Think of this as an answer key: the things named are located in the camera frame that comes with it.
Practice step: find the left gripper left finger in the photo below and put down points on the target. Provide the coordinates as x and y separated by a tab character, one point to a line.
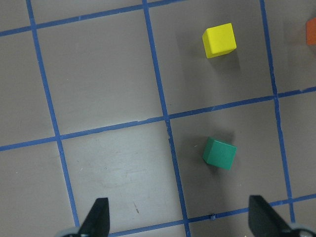
97	222

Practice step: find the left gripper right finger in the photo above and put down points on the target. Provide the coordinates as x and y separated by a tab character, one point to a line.
264	221

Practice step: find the green wooden block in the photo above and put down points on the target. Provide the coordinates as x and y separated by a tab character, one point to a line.
219	153

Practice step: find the yellow wooden block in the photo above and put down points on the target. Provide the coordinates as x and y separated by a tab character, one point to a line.
219	40

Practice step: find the orange wooden block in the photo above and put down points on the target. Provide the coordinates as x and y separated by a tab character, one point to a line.
311	32

